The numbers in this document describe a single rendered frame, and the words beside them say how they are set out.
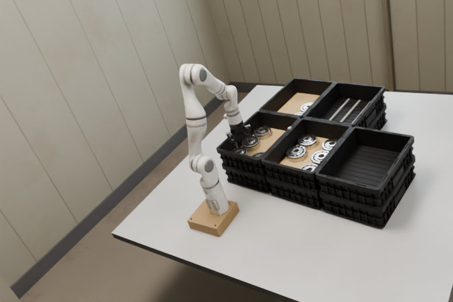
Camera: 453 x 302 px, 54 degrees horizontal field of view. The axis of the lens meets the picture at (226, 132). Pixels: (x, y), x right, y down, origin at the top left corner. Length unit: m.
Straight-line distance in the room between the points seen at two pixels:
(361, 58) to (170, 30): 1.75
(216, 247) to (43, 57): 1.93
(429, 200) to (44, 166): 2.54
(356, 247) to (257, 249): 0.43
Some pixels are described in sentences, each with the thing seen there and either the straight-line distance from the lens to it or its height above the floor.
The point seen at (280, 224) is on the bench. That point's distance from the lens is 2.14.
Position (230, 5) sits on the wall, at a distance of 4.51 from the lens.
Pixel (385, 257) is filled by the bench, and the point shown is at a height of 0.70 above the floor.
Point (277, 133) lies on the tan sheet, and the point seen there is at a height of 0.83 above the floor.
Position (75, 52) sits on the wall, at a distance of 3.54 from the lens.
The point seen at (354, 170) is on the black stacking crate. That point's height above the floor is 0.83.
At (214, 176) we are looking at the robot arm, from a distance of 2.06.
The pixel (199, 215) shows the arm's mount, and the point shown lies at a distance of 2.24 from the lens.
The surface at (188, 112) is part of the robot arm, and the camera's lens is 1.95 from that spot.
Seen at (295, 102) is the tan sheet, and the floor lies 0.83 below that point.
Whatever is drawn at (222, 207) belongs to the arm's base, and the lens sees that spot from 2.17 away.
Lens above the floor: 2.18
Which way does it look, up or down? 31 degrees down
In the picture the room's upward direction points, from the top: 18 degrees counter-clockwise
